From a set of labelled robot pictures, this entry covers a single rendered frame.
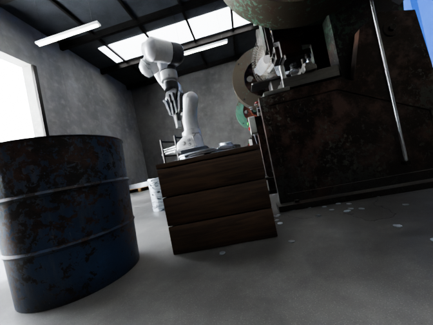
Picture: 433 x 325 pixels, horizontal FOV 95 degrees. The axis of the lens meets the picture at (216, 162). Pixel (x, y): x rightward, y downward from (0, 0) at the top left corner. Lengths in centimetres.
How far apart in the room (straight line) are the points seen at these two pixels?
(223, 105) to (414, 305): 806
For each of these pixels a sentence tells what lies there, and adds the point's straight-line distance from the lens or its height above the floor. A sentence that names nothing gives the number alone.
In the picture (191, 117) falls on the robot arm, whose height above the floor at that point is 67.
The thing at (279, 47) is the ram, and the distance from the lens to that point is 151.
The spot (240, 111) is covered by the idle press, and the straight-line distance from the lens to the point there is 454.
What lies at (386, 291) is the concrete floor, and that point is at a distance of 56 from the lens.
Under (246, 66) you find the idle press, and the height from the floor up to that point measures 152.
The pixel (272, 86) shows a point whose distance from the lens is 142.
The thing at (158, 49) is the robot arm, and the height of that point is 84.
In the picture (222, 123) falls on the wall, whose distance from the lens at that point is 816.
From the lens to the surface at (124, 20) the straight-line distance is 648.
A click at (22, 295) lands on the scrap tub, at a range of 86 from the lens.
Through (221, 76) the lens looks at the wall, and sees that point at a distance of 871.
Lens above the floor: 30
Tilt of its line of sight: 1 degrees up
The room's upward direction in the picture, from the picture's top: 11 degrees counter-clockwise
